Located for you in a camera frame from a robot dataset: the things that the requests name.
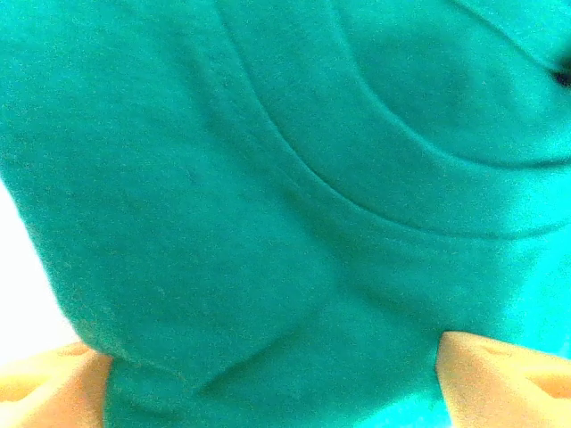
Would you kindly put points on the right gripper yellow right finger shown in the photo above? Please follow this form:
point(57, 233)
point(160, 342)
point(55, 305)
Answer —
point(504, 392)

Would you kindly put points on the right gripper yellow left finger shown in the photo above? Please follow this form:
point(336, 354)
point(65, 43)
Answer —
point(44, 392)

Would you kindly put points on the green t-shirt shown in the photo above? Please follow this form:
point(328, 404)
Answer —
point(267, 178)

